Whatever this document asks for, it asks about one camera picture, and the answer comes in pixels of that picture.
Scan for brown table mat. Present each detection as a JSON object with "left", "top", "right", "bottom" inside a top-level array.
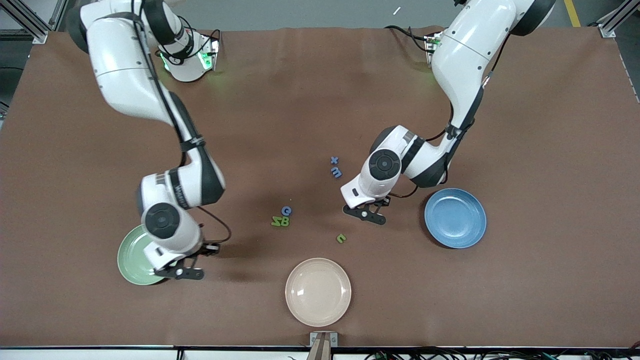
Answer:
[{"left": 0, "top": 26, "right": 640, "bottom": 348}]

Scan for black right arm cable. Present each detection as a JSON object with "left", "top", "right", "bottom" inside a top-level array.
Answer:
[{"left": 131, "top": 0, "right": 233, "bottom": 246}]

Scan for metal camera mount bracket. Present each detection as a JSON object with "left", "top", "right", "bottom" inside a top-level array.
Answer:
[{"left": 309, "top": 331, "right": 339, "bottom": 360}]

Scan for aluminium frame profile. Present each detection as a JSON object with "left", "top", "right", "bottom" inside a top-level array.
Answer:
[
  {"left": 597, "top": 0, "right": 640, "bottom": 38},
  {"left": 0, "top": 0, "right": 68, "bottom": 45}
]

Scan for blue plate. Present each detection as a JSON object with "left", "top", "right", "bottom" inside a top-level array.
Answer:
[{"left": 424, "top": 188, "right": 487, "bottom": 249}]

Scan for green plate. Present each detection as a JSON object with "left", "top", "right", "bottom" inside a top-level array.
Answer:
[{"left": 117, "top": 225, "right": 168, "bottom": 286}]

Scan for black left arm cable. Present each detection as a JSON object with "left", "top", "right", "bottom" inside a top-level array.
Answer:
[{"left": 390, "top": 30, "right": 511, "bottom": 199}]

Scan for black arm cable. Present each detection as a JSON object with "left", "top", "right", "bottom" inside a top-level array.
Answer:
[
  {"left": 390, "top": 30, "right": 511, "bottom": 199},
  {"left": 131, "top": 0, "right": 233, "bottom": 246}
]

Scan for cream plate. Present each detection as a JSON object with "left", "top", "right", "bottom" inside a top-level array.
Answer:
[{"left": 285, "top": 257, "right": 352, "bottom": 328}]

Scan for tangled black cables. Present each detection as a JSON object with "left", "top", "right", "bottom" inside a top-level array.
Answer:
[{"left": 365, "top": 345, "right": 640, "bottom": 360}]

